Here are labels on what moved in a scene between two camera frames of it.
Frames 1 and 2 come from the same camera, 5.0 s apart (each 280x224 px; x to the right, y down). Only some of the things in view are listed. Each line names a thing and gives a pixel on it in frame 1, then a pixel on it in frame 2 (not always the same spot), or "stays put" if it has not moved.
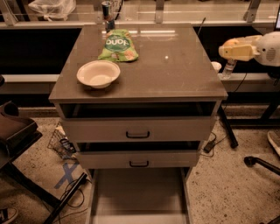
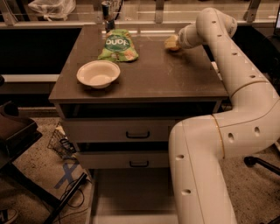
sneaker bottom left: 8,214 stays put
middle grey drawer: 138,129 stays put
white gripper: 268,49 → 183,42
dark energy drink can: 109,22 stays put
